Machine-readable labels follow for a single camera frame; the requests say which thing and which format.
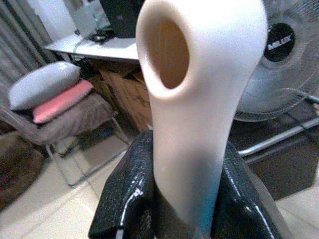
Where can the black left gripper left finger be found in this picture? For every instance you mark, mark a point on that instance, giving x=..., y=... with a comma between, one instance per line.
x=129, y=194

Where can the white-topped brown desk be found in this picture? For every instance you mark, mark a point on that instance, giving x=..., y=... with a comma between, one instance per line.
x=119, y=87

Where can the grey cushion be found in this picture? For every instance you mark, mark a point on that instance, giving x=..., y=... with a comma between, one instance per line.
x=42, y=84

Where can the black desktop device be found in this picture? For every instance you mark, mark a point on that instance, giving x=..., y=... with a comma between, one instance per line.
x=119, y=17

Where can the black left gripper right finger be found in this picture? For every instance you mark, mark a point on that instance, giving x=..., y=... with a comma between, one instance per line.
x=244, y=206

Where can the beige broom with blue bristles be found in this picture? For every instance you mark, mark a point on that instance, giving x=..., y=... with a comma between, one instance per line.
x=199, y=124

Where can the wicker chair with metal legs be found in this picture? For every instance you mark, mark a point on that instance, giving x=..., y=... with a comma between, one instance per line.
x=82, y=124

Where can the pink cushion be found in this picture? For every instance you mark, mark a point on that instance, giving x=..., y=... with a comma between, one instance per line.
x=62, y=102

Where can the grey floor fan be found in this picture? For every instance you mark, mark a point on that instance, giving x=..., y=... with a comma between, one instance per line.
x=279, y=42

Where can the grey curtain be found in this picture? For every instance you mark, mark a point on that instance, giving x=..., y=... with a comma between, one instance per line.
x=17, y=37

